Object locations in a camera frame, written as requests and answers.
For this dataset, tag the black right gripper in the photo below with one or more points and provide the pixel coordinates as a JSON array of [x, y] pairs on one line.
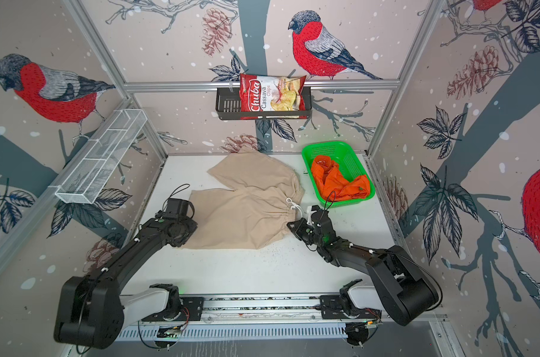
[[300, 224]]

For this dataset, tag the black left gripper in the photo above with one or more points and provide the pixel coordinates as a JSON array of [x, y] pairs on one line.
[[193, 225]]

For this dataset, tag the beige shorts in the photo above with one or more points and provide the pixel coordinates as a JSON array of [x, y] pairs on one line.
[[252, 210]]

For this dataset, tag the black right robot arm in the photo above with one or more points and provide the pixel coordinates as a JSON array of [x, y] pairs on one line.
[[404, 288]]

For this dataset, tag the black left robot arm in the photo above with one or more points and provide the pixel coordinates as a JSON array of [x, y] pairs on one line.
[[92, 312]]

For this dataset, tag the orange shorts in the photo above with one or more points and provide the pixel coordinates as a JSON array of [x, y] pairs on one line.
[[331, 184]]

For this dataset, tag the green plastic basket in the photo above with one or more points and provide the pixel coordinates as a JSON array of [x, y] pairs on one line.
[[350, 166]]

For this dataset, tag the red cassava chips bag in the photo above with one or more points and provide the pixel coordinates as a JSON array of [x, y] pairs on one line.
[[271, 94]]

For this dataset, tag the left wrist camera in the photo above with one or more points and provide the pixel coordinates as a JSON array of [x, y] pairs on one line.
[[179, 208]]

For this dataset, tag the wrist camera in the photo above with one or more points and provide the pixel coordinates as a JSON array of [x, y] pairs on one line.
[[314, 213], [179, 208]]

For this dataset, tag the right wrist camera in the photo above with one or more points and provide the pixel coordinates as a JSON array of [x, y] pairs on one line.
[[314, 213]]

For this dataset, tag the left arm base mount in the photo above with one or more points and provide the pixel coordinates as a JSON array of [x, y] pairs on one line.
[[177, 307]]

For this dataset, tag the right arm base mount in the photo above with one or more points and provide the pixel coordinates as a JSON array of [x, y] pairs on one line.
[[355, 300]]

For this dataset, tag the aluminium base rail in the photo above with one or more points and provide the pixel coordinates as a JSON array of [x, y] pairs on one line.
[[228, 318]]

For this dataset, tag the white wire mesh shelf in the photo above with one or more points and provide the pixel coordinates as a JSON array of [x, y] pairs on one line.
[[88, 178]]

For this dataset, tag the black wall basket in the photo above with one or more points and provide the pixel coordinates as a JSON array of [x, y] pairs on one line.
[[228, 107]]

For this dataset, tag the horizontal aluminium frame bar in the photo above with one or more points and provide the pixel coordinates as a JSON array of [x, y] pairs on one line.
[[197, 86]]

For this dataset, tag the aluminium frame corner post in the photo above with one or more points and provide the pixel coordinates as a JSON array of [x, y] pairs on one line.
[[101, 51]]

